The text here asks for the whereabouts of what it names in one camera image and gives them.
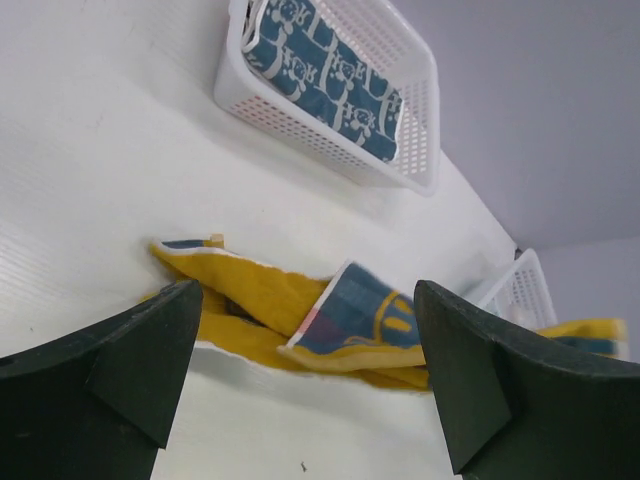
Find white perforated basket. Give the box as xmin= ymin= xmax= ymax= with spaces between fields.
xmin=466 ymin=249 xmax=558 ymax=330
xmin=214 ymin=1 xmax=440 ymax=196

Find yellow patterned towel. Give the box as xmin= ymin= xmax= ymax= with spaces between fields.
xmin=144 ymin=232 xmax=629 ymax=393

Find white perforated basket right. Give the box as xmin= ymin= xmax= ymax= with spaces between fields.
xmin=466 ymin=249 xmax=558 ymax=330

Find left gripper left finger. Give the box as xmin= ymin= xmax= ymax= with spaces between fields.
xmin=1 ymin=280 xmax=203 ymax=479

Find blue white patterned towel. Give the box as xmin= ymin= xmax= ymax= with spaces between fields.
xmin=241 ymin=0 xmax=404 ymax=163

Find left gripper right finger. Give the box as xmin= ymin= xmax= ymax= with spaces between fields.
xmin=414 ymin=280 xmax=639 ymax=479

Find white perforated basket left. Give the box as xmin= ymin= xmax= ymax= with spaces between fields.
xmin=214 ymin=1 xmax=440 ymax=196

